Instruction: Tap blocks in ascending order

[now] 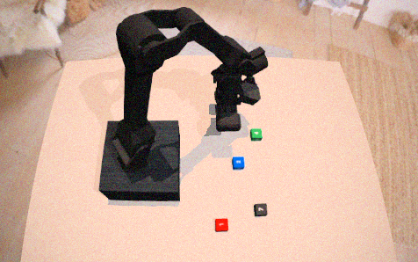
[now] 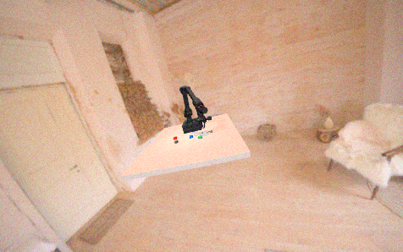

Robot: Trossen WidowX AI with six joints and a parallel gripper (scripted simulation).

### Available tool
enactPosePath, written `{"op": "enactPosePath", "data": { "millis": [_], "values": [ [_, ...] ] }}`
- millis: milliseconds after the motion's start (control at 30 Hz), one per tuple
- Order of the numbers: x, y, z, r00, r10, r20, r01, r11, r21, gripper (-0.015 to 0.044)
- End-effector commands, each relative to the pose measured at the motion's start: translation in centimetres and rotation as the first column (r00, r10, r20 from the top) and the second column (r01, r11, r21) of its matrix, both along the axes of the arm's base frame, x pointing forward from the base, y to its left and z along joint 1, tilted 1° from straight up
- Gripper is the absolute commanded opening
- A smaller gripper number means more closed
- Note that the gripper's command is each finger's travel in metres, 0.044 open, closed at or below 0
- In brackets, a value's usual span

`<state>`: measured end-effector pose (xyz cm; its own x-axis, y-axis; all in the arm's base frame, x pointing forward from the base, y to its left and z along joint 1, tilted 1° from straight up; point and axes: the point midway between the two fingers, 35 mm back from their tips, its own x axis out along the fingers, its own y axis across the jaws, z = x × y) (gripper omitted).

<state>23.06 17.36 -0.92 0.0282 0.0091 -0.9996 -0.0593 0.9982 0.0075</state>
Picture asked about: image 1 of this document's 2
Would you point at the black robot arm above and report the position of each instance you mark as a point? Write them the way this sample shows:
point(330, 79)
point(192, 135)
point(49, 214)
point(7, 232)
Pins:
point(144, 49)

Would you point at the green block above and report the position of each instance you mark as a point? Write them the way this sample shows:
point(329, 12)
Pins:
point(256, 134)

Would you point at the blue block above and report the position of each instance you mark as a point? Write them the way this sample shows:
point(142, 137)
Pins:
point(238, 162)

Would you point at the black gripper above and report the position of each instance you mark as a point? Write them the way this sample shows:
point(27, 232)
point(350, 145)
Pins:
point(227, 117)

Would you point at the red block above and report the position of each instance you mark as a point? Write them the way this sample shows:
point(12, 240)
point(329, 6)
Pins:
point(221, 225)

